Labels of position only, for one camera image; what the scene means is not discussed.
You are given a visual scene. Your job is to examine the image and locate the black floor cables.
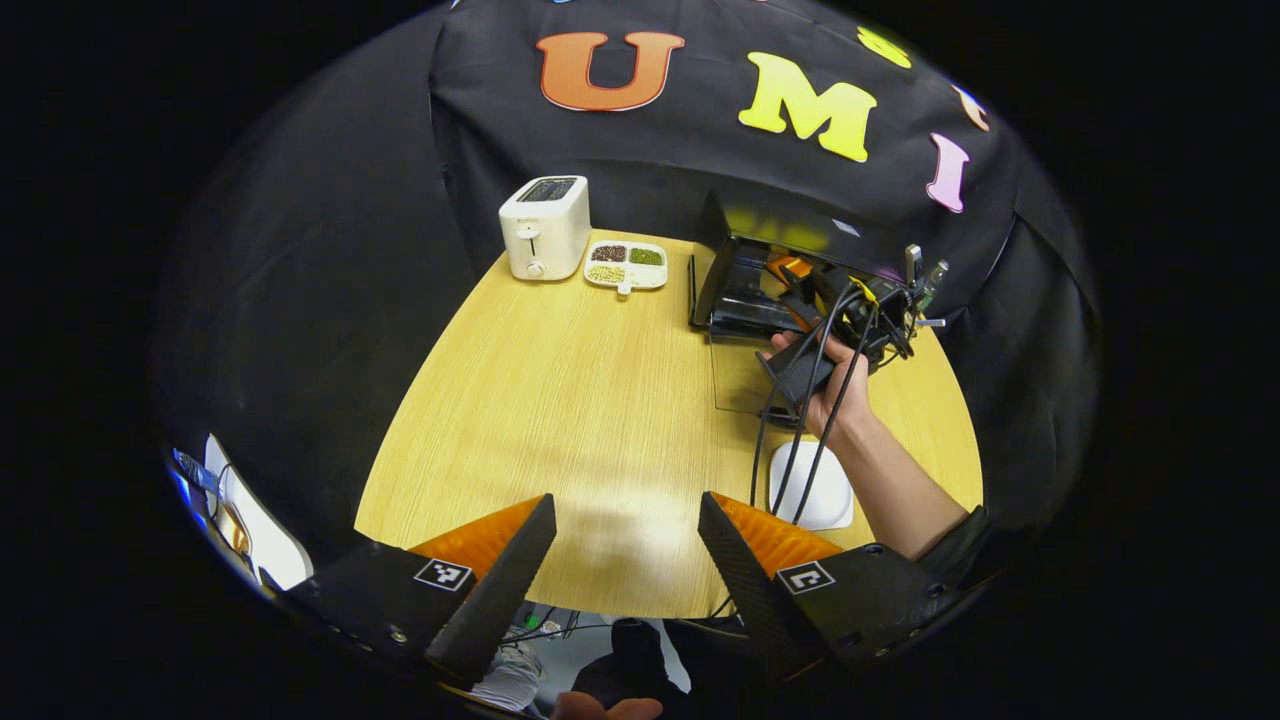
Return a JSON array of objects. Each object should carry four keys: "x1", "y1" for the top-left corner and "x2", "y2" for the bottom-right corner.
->
[{"x1": 500, "y1": 603, "x2": 623, "y2": 646}]

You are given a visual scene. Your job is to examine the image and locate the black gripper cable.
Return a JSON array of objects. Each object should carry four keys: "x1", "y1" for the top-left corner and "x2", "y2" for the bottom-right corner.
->
[
  {"x1": 748, "y1": 285, "x2": 863, "y2": 511},
  {"x1": 790, "y1": 305, "x2": 883, "y2": 526}
]

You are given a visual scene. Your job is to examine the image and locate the person's black trousers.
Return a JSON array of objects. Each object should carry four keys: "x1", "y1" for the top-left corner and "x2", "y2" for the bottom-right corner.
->
[{"x1": 575, "y1": 618, "x2": 693, "y2": 703}]

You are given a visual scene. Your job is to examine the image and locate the white divided dish of beans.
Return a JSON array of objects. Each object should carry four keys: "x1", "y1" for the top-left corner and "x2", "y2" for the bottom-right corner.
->
[{"x1": 583, "y1": 240, "x2": 669, "y2": 297}]

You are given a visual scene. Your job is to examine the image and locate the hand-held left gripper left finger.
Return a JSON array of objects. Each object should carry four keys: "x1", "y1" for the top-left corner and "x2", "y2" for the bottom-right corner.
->
[{"x1": 285, "y1": 493, "x2": 559, "y2": 691}]

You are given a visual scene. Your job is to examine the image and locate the white toaster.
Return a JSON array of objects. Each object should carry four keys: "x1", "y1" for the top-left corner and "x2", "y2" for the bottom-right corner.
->
[{"x1": 498, "y1": 175, "x2": 591, "y2": 282}]

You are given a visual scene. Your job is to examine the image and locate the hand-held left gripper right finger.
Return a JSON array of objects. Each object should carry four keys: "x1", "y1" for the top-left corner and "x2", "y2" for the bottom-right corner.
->
[{"x1": 697, "y1": 490, "x2": 979, "y2": 686}]

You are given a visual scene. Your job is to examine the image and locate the black electric oven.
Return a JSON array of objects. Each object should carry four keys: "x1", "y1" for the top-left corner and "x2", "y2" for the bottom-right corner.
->
[{"x1": 688, "y1": 190, "x2": 936, "y2": 416}]

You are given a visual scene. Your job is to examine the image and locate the white sneaker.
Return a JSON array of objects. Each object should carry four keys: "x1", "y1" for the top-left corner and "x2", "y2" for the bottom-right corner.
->
[{"x1": 470, "y1": 640, "x2": 546, "y2": 713}]

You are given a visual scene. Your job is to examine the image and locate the black backdrop cloth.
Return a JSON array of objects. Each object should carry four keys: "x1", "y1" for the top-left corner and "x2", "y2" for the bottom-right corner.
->
[{"x1": 150, "y1": 0, "x2": 1101, "y2": 561}]

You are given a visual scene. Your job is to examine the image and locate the white plate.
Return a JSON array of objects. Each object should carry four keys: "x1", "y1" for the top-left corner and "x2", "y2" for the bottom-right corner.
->
[{"x1": 768, "y1": 440, "x2": 856, "y2": 532}]

